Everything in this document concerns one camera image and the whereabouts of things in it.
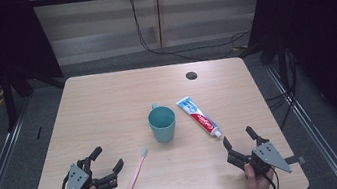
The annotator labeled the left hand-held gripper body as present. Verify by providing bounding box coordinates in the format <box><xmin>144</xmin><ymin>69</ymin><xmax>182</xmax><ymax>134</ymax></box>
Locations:
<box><xmin>59</xmin><ymin>154</ymin><xmax>120</xmax><ymax>189</ymax></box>

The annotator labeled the black wall cable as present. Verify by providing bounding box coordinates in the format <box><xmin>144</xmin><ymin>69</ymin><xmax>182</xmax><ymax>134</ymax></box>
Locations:
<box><xmin>128</xmin><ymin>0</ymin><xmax>254</xmax><ymax>72</ymax></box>

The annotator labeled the toothpaste tube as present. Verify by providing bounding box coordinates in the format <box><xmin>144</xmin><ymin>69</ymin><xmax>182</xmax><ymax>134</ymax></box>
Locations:
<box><xmin>175</xmin><ymin>92</ymin><xmax>224</xmax><ymax>145</ymax></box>

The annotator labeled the grey tape strip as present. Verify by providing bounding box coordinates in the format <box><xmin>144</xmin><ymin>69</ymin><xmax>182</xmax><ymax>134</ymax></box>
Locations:
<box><xmin>283</xmin><ymin>153</ymin><xmax>308</xmax><ymax>167</ymax></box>

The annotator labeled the bundle of black floor cables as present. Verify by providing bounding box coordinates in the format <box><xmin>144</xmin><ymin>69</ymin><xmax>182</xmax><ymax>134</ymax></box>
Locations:
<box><xmin>257</xmin><ymin>47</ymin><xmax>308</xmax><ymax>133</ymax></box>

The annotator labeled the round table cable hole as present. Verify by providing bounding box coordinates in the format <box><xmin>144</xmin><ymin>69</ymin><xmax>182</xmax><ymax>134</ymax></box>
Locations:
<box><xmin>184</xmin><ymin>70</ymin><xmax>199</xmax><ymax>82</ymax></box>

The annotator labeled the black metal stand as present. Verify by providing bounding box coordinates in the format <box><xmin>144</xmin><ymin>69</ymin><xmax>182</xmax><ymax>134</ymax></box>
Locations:
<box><xmin>0</xmin><ymin>54</ymin><xmax>73</xmax><ymax>134</ymax></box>

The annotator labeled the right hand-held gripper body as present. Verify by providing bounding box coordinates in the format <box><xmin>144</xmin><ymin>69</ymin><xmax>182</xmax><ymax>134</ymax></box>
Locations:
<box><xmin>224</xmin><ymin>138</ymin><xmax>293</xmax><ymax>182</ymax></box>

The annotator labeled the pink toothbrush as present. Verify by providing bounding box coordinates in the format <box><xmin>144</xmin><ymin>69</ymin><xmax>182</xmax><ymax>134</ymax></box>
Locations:
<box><xmin>112</xmin><ymin>145</ymin><xmax>155</xmax><ymax>189</ymax></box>

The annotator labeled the person's right hand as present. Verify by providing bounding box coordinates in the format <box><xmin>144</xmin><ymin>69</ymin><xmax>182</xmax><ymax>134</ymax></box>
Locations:
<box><xmin>241</xmin><ymin>159</ymin><xmax>277</xmax><ymax>189</ymax></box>

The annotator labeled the teal plastic cup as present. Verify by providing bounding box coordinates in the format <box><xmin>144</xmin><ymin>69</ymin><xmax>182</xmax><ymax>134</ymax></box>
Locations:
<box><xmin>145</xmin><ymin>101</ymin><xmax>180</xmax><ymax>146</ymax></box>

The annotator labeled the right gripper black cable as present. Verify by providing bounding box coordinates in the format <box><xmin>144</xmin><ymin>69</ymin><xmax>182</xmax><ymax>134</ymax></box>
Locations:
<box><xmin>262</xmin><ymin>166</ymin><xmax>282</xmax><ymax>189</ymax></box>

